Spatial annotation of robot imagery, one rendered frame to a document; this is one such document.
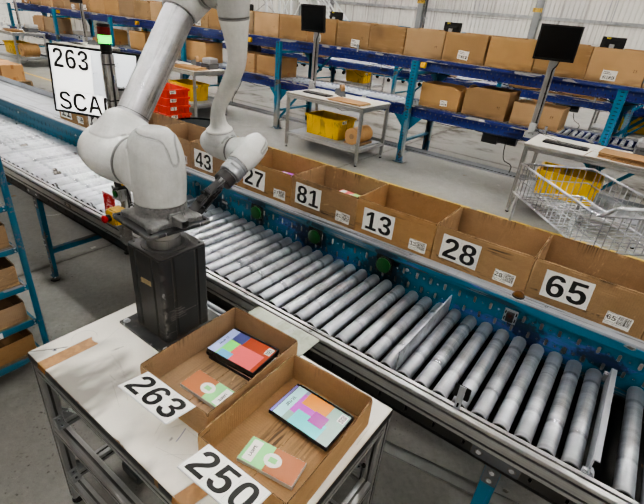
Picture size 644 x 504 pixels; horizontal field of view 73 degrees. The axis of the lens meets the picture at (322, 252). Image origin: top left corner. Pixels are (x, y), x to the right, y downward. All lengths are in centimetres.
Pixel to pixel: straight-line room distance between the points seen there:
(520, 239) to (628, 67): 427
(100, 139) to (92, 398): 76
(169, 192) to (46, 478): 140
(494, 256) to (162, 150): 126
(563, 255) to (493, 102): 426
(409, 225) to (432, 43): 499
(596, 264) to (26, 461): 250
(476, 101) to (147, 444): 564
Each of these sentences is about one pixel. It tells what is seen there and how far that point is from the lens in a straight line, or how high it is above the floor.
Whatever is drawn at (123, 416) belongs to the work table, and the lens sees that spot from 140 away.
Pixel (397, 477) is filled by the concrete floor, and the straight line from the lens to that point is 221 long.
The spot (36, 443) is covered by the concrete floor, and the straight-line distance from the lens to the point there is 246.
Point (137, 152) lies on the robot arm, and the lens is 134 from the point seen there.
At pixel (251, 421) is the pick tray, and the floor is 76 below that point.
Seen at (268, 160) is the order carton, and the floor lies 98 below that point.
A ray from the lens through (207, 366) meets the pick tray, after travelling 148.
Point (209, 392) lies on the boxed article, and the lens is 138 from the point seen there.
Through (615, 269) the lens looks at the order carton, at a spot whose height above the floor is 98.
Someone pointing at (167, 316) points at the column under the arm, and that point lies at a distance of 152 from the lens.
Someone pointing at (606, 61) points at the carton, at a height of 160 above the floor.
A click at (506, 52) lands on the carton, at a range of 641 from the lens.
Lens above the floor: 176
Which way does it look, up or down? 28 degrees down
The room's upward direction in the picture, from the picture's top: 6 degrees clockwise
